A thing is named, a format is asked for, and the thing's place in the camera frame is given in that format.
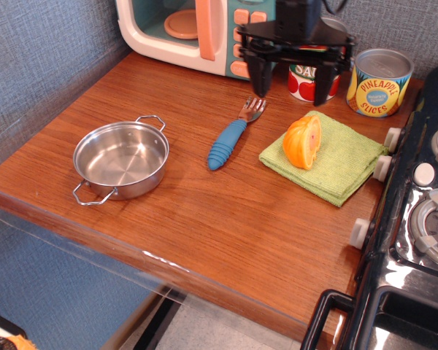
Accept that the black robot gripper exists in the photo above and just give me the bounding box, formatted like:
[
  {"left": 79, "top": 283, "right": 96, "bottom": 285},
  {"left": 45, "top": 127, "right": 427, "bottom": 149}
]
[{"left": 238, "top": 1, "right": 355, "bottom": 106}]

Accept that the orange plastic half orange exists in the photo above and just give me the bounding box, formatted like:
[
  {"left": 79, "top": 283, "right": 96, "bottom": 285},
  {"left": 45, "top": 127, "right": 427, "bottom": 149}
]
[{"left": 283, "top": 114, "right": 322, "bottom": 170}]

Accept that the green folded cloth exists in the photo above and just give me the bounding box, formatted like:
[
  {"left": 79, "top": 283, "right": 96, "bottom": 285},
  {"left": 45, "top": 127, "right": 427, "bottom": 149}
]
[{"left": 259, "top": 111, "right": 388, "bottom": 207}]

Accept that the tomato sauce can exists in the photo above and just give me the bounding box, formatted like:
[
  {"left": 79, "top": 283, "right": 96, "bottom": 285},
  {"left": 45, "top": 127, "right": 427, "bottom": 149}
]
[{"left": 287, "top": 16, "right": 350, "bottom": 103}]

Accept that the pineapple slices can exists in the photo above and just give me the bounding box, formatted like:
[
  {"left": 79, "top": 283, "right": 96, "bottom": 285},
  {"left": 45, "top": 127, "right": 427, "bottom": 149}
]
[{"left": 346, "top": 48, "right": 414, "bottom": 117}]

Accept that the teal toy microwave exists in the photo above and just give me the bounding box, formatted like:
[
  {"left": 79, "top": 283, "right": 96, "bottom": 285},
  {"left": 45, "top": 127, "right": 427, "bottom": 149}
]
[{"left": 115, "top": 0, "right": 276, "bottom": 79}]

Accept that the white stove knob upper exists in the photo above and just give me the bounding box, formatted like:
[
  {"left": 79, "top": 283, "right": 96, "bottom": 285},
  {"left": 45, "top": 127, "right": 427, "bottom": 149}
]
[{"left": 383, "top": 128, "right": 402, "bottom": 153}]

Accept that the white stove knob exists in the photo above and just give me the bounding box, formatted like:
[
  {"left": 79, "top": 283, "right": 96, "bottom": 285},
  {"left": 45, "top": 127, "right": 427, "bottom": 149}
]
[
  {"left": 383, "top": 128, "right": 402, "bottom": 153},
  {"left": 373, "top": 155, "right": 392, "bottom": 182},
  {"left": 349, "top": 218, "right": 371, "bottom": 250}
]

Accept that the white stove knob middle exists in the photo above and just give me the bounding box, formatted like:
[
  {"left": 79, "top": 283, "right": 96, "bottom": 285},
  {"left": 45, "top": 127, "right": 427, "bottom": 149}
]
[{"left": 373, "top": 155, "right": 392, "bottom": 182}]

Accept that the white stove knob lower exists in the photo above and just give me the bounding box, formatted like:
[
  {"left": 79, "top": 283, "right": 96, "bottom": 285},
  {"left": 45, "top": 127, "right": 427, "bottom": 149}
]
[{"left": 349, "top": 218, "right": 371, "bottom": 250}]

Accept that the small steel pan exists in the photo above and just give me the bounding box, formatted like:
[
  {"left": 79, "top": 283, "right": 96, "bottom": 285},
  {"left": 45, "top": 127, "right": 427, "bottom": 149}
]
[{"left": 72, "top": 114, "right": 169, "bottom": 206}]

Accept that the black toy stove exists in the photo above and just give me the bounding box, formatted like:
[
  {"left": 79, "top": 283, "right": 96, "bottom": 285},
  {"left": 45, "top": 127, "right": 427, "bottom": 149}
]
[{"left": 301, "top": 67, "right": 438, "bottom": 349}]

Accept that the orange fuzzy object corner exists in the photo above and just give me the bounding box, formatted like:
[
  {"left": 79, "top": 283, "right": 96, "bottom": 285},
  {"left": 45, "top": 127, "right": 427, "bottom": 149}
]
[{"left": 0, "top": 335, "right": 37, "bottom": 350}]

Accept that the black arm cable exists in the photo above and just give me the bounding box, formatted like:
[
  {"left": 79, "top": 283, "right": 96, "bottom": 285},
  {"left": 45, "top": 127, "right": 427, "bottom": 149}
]
[{"left": 320, "top": 0, "right": 349, "bottom": 15}]

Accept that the blue handled metal fork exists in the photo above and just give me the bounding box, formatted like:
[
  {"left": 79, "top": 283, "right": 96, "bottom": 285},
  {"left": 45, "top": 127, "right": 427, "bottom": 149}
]
[{"left": 207, "top": 96, "right": 266, "bottom": 171}]

